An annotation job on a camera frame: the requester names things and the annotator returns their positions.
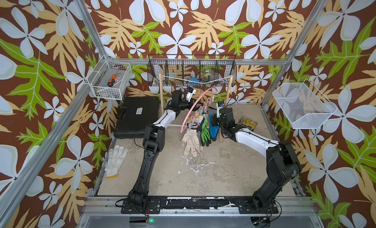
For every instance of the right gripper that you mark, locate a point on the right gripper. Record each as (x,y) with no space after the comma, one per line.
(214,118)

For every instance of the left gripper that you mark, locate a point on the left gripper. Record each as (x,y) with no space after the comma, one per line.
(191,103)

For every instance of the blue rubber glove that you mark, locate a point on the blue rubber glove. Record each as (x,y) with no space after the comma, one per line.
(213,131)

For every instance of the pink clip hanger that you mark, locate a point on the pink clip hanger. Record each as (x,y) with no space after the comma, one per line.
(195,103)

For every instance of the green rubber glove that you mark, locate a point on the green rubber glove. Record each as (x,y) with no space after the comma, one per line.
(204,135)

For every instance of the white cotton glove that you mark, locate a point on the white cotton glove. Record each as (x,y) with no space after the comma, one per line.
(199,119)

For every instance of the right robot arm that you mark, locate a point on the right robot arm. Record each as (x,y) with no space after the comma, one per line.
(282,164)

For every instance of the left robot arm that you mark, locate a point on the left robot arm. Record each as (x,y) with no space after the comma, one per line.
(153,144)

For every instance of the blue object in basket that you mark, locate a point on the blue object in basket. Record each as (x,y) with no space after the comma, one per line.
(194,82)

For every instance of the yellow drill bit box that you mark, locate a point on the yellow drill bit box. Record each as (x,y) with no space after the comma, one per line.
(248,123)

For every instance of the clear bottle in basket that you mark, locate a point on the clear bottle in basket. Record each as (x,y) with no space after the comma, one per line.
(207,74)

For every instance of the black plastic tool case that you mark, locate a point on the black plastic tool case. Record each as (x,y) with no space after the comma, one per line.
(136,114)

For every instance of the orange black screwdriver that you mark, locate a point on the orange black screwdriver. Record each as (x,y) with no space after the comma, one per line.
(112,81)

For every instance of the white mesh basket right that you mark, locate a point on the white mesh basket right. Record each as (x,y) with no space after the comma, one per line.
(304,105)

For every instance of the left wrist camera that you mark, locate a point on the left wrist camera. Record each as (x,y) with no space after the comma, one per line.
(190,92)

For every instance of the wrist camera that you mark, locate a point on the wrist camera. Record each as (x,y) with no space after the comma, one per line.
(220,105)
(190,92)

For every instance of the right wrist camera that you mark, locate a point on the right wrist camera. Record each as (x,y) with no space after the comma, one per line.
(220,105)

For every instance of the black wire basket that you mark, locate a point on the black wire basket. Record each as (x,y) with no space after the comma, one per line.
(192,66)

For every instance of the wooden drying rack frame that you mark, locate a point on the wooden drying rack frame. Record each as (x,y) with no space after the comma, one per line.
(166,81)

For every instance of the white wire basket left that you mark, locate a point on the white wire basket left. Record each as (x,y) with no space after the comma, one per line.
(102,72)

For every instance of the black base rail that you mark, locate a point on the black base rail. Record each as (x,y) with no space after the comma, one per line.
(154,204)

